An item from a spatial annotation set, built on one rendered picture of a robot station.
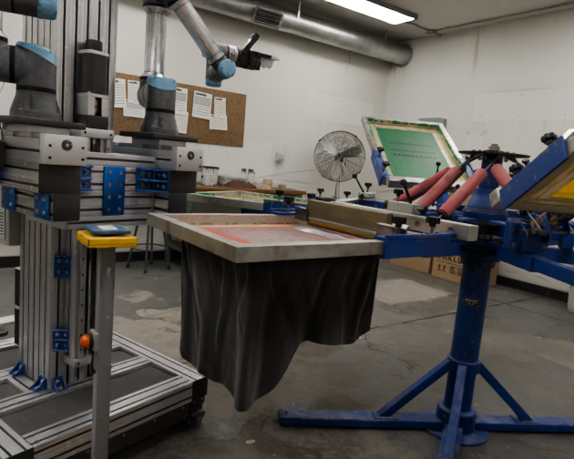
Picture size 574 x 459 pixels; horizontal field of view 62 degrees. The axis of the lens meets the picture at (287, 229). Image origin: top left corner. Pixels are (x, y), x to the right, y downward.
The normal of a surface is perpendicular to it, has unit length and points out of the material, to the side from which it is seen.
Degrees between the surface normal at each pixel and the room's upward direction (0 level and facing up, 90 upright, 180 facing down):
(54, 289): 90
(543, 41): 90
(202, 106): 88
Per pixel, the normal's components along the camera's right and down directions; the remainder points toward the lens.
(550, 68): -0.81, 0.01
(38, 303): -0.60, 0.06
